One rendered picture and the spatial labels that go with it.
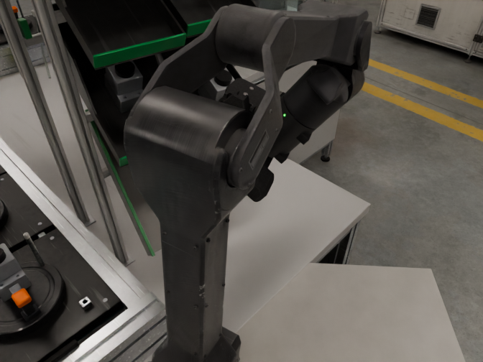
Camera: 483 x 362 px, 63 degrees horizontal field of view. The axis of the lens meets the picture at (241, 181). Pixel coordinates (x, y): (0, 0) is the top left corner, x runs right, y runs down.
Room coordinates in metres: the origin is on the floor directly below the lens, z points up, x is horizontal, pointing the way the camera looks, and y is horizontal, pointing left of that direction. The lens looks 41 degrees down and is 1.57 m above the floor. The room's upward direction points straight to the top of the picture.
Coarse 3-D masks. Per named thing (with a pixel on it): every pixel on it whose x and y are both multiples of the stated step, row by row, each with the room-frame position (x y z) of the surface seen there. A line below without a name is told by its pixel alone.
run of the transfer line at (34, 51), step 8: (24, 16) 1.87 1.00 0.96; (0, 48) 1.49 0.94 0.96; (8, 48) 1.50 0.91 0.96; (32, 48) 1.56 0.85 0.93; (40, 48) 1.58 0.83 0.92; (0, 56) 1.48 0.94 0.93; (8, 56) 1.49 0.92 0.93; (32, 56) 1.56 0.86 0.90; (40, 56) 1.58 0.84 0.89; (48, 56) 1.60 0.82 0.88; (0, 64) 1.47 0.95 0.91; (8, 64) 1.48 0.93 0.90; (16, 64) 1.50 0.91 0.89; (40, 64) 1.57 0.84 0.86; (0, 72) 1.46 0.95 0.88; (8, 72) 1.48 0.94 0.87
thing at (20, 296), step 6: (12, 288) 0.34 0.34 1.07; (18, 288) 0.34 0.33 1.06; (12, 294) 0.32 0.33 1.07; (18, 294) 0.32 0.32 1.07; (24, 294) 0.32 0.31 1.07; (18, 300) 0.31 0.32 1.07; (24, 300) 0.32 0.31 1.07; (30, 300) 0.32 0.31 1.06; (18, 306) 0.31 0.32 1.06; (24, 306) 0.32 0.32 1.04; (30, 306) 0.33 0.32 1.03; (24, 312) 0.33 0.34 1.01; (30, 312) 0.33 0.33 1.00
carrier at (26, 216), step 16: (0, 176) 0.71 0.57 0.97; (0, 192) 0.65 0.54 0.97; (16, 192) 0.65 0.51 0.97; (0, 208) 0.58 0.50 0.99; (16, 208) 0.60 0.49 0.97; (32, 208) 0.60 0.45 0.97; (0, 224) 0.54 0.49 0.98; (16, 224) 0.55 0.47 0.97; (32, 224) 0.55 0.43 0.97; (48, 224) 0.55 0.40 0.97; (0, 240) 0.51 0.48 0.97; (16, 240) 0.51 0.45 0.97; (32, 240) 0.52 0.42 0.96
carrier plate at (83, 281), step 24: (48, 240) 0.51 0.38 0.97; (72, 264) 0.45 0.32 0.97; (72, 288) 0.40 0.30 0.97; (96, 288) 0.40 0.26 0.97; (72, 312) 0.35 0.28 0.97; (96, 312) 0.35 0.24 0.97; (24, 336) 0.31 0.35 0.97; (48, 336) 0.31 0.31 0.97; (72, 336) 0.31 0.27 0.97; (0, 360) 0.27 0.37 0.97; (24, 360) 0.27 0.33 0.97
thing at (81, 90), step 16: (64, 32) 0.69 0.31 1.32; (80, 48) 0.68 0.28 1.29; (80, 64) 0.64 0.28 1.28; (144, 64) 0.67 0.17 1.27; (80, 80) 0.55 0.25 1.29; (96, 80) 0.62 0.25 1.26; (144, 80) 0.64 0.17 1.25; (96, 96) 0.59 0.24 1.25; (96, 112) 0.56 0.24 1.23; (112, 112) 0.56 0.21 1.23; (128, 112) 0.57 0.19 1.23; (112, 128) 0.53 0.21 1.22; (112, 144) 0.49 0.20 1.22
